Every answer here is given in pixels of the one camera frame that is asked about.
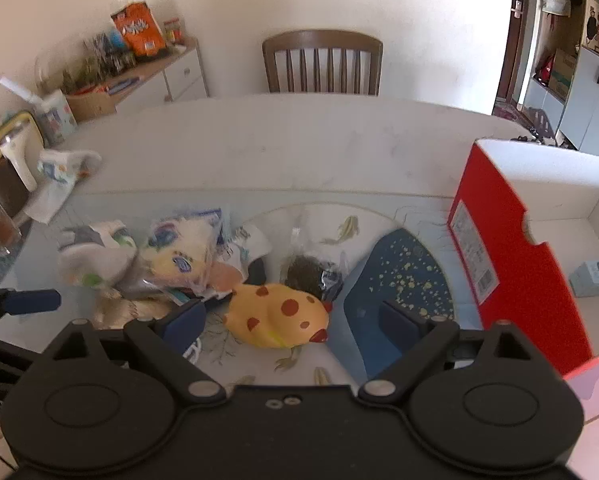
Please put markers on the brown wooden door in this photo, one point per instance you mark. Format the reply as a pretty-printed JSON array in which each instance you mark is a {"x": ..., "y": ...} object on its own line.
[{"x": 507, "y": 60}]

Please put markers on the orange snack bag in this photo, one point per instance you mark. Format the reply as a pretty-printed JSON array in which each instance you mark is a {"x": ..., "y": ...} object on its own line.
[{"x": 139, "y": 30}]

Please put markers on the printed white carton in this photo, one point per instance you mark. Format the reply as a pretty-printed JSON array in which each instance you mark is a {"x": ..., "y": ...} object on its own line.
[{"x": 54, "y": 117}]

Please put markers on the white wooden sideboard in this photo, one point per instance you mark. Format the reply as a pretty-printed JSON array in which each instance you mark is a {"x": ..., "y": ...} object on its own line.
[{"x": 184, "y": 77}]

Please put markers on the wooden chair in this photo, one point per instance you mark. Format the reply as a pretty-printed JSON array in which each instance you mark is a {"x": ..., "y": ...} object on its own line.
[{"x": 279, "y": 42}]

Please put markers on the grey cupboard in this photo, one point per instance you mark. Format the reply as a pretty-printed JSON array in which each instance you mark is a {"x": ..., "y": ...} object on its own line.
[{"x": 587, "y": 105}]

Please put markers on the yellow chicken toy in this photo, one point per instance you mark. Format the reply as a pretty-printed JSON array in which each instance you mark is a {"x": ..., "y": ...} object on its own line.
[{"x": 274, "y": 315}]

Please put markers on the white printed bag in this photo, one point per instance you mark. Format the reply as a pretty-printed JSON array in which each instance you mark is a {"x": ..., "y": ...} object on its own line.
[{"x": 54, "y": 170}]

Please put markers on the small toy clutter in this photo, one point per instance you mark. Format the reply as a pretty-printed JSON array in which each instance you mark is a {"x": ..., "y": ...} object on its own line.
[{"x": 107, "y": 52}]

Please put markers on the brown snack packet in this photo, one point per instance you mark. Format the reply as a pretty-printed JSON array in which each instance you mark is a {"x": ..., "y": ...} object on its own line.
[{"x": 124, "y": 307}]

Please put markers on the printed table mat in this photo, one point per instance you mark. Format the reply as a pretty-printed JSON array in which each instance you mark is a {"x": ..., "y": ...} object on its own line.
[{"x": 414, "y": 270}]

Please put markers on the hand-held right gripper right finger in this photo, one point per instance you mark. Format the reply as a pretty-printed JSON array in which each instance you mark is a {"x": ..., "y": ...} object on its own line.
[{"x": 399, "y": 322}]

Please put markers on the small wooden box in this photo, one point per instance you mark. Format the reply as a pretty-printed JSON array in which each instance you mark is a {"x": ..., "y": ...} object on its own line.
[{"x": 92, "y": 105}]

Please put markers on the small pale blue box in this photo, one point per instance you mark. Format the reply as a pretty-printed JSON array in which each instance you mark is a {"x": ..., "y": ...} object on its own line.
[{"x": 594, "y": 277}]

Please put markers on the dark seaweed packet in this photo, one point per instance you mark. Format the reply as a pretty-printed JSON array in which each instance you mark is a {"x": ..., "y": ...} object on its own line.
[{"x": 304, "y": 272}]

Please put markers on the blueberry pastry packet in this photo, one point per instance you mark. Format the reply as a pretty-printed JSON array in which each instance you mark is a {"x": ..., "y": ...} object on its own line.
[{"x": 179, "y": 255}]

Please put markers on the red bag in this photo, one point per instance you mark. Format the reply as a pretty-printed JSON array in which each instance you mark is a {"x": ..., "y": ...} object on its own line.
[{"x": 544, "y": 72}]

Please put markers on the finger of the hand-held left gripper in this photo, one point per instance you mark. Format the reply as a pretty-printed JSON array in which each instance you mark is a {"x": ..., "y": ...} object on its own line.
[
  {"x": 4, "y": 360},
  {"x": 29, "y": 301}
]

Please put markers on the white green snack bag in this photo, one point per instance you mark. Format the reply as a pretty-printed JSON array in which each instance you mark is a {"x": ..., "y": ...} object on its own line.
[{"x": 99, "y": 265}]

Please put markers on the red cardboard box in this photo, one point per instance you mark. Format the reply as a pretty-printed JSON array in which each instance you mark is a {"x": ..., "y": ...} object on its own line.
[{"x": 519, "y": 270}]

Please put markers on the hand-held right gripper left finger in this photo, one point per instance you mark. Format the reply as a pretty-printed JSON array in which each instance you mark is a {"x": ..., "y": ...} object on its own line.
[{"x": 187, "y": 327}]

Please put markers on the red snack packet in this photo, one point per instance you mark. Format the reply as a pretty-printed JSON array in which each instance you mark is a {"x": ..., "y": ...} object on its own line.
[{"x": 174, "y": 32}]

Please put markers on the brown cardboard box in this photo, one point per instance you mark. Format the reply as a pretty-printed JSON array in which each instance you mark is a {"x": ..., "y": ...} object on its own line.
[{"x": 563, "y": 75}]

